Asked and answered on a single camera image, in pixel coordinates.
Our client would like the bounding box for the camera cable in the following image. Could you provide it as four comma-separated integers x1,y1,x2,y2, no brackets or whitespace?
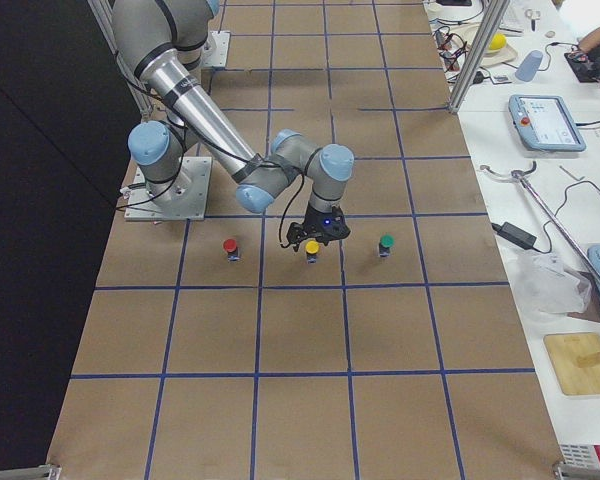
278,172,311,250

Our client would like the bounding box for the aluminium frame post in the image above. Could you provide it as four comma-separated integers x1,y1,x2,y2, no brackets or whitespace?
448,0,509,114

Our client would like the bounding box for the red push button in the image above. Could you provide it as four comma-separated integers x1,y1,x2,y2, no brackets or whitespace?
223,238,241,262

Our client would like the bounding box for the wooden cutting board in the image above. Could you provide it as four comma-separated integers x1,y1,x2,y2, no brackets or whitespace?
543,332,600,396

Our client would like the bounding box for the blue paper cup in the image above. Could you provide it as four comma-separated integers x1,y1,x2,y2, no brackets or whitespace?
514,50,544,83

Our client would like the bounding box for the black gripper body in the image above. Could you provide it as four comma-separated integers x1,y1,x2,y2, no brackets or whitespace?
287,204,351,245

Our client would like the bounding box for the green push button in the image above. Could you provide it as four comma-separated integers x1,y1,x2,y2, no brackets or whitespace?
378,234,395,258

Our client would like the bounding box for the metal reacher tool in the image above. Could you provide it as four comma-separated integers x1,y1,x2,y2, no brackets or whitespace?
479,161,600,287

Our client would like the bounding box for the yellow push button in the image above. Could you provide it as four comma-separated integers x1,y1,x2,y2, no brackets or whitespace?
304,240,320,264

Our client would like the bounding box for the black laptop charger brick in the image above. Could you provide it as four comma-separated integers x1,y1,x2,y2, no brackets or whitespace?
491,222,537,250

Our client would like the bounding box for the blue teach pendant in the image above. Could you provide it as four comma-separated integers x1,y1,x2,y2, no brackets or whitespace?
508,94,586,152

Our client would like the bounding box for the clear plastic bag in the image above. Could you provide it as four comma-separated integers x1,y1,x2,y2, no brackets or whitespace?
505,251,592,319

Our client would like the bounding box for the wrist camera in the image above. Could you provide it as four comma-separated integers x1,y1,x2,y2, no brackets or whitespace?
319,207,351,241

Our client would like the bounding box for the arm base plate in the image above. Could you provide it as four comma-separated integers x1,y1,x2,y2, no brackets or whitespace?
201,30,231,70
124,156,213,222

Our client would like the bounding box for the yellow fruit on tray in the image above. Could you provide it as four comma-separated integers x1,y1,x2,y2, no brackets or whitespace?
487,33,507,52

